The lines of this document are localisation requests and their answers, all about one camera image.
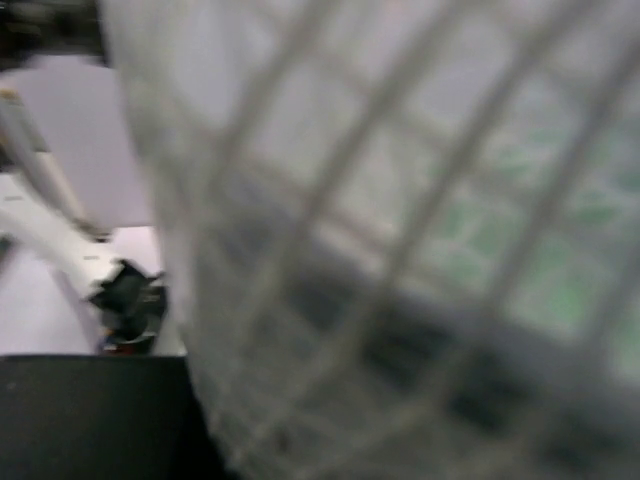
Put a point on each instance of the green plastic file rack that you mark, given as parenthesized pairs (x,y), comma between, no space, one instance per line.
(544,225)

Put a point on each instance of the booklet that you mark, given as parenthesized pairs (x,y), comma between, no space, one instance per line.
(299,155)

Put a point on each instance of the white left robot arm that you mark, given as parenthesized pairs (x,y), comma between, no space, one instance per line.
(121,304)

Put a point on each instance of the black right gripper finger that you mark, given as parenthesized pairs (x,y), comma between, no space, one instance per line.
(102,417)

